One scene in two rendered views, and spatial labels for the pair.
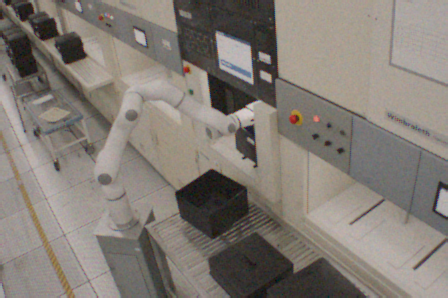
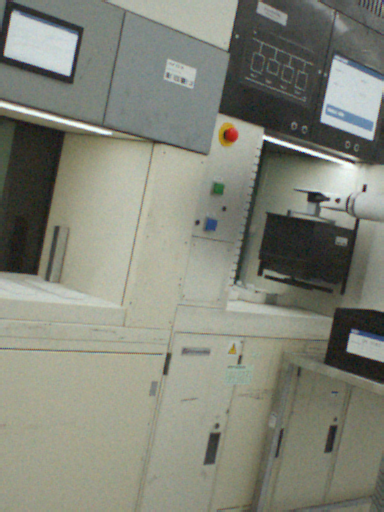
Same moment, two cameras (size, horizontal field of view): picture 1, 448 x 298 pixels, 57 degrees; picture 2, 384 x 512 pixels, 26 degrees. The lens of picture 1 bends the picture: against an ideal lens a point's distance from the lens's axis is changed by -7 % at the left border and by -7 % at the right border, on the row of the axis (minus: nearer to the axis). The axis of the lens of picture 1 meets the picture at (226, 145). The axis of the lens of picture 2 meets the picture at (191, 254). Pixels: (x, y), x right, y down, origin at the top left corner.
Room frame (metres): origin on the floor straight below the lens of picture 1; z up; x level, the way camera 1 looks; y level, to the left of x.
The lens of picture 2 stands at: (2.95, 2.35, 1.13)
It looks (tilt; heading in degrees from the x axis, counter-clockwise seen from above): 3 degrees down; 257
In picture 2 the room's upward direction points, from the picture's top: 11 degrees clockwise
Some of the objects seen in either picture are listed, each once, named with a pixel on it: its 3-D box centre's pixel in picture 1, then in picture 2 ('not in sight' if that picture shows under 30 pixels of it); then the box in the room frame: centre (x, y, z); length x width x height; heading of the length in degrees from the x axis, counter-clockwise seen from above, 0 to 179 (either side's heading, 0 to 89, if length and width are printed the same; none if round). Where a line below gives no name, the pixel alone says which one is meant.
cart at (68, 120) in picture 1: (58, 125); not in sight; (4.02, 1.77, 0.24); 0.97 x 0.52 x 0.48; 33
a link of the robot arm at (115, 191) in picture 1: (110, 172); not in sight; (1.86, 0.63, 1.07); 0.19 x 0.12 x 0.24; 4
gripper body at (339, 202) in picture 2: (243, 118); (342, 202); (1.94, -0.10, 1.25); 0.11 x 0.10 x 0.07; 120
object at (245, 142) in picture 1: (261, 132); (307, 239); (1.99, -0.19, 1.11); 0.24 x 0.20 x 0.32; 30
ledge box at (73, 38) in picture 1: (69, 47); not in sight; (4.47, 1.55, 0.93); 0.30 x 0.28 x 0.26; 28
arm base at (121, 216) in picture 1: (119, 206); not in sight; (1.83, 0.63, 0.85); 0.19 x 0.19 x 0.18
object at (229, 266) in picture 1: (250, 267); not in sight; (1.32, -0.04, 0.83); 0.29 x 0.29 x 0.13; 31
